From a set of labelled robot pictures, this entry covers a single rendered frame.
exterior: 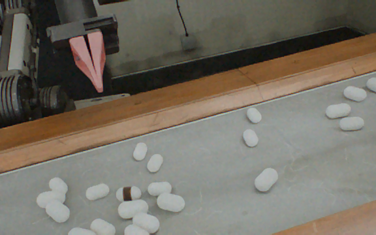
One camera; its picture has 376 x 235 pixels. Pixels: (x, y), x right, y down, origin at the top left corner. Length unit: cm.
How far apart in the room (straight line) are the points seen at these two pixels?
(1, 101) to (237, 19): 206
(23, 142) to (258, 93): 40
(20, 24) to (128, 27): 160
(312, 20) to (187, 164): 247
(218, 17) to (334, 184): 223
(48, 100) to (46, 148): 50
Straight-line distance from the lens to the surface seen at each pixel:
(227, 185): 54
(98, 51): 60
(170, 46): 265
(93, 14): 65
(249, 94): 72
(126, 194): 53
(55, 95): 116
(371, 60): 85
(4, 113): 88
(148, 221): 47
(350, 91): 73
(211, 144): 62
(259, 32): 283
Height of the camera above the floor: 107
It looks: 31 degrees down
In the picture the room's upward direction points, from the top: 10 degrees counter-clockwise
